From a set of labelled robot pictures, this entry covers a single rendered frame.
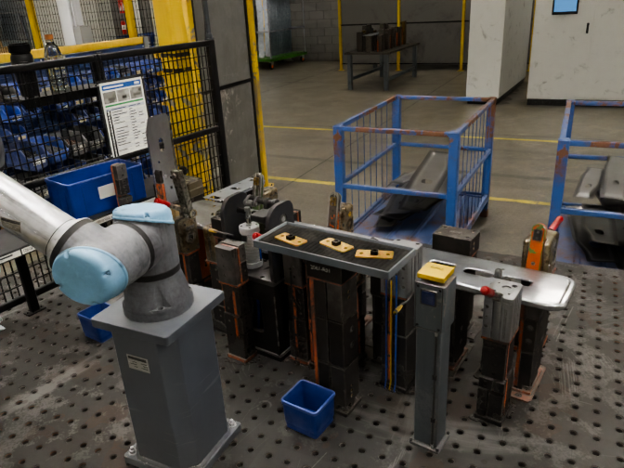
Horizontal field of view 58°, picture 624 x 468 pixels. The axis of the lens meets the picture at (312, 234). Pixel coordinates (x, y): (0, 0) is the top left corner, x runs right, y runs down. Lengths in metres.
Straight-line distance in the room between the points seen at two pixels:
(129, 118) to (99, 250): 1.42
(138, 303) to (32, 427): 0.62
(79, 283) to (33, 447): 0.67
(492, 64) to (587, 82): 1.37
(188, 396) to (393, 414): 0.54
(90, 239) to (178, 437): 0.51
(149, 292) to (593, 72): 8.54
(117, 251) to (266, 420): 0.67
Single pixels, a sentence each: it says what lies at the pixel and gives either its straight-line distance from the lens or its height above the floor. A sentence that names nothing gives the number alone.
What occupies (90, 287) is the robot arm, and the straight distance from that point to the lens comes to 1.07.
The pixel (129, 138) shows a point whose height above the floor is 1.21.
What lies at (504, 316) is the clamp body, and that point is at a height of 1.01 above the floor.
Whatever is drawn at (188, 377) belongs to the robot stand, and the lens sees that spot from 1.27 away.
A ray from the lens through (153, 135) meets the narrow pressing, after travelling 2.14.
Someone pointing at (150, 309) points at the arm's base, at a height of 1.13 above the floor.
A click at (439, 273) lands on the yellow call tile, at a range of 1.19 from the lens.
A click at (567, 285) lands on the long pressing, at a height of 1.00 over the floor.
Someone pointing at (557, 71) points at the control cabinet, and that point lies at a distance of 9.31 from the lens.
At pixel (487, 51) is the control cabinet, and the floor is 0.80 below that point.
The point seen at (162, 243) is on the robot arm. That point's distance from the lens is 1.16.
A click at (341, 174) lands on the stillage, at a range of 3.66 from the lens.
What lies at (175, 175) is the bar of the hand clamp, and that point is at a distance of 1.85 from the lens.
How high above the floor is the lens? 1.70
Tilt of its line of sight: 23 degrees down
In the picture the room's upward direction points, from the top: 3 degrees counter-clockwise
